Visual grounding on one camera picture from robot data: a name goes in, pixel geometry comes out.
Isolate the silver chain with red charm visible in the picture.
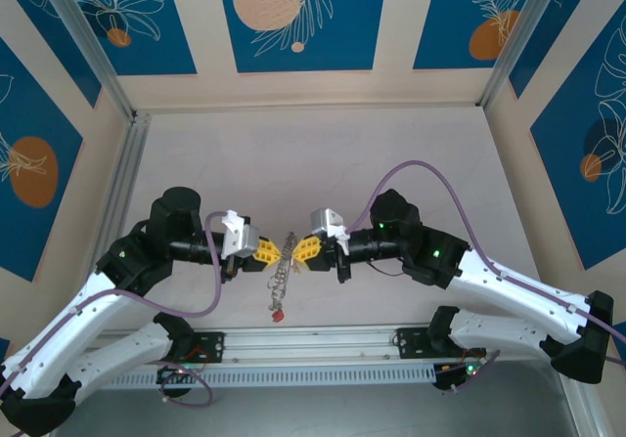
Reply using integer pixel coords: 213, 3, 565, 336
266, 231, 300, 312

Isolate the small circuit board green light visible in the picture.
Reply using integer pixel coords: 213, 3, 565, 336
156, 365, 198, 385
433, 362, 484, 392

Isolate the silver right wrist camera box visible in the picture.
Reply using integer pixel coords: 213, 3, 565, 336
308, 206, 351, 240

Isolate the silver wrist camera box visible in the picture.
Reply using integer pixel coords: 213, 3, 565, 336
308, 206, 351, 240
220, 208, 261, 260

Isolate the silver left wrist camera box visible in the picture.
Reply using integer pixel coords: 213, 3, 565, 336
220, 208, 261, 260

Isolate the aluminium frame side rail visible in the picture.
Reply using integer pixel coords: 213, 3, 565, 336
80, 111, 152, 306
557, 358, 610, 437

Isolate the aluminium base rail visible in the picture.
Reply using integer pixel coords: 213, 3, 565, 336
222, 328, 400, 363

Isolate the white slotted cable duct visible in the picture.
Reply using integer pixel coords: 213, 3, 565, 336
104, 362, 437, 390

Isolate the aluminium frame post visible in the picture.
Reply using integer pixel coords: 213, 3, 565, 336
477, 0, 574, 109
36, 0, 138, 122

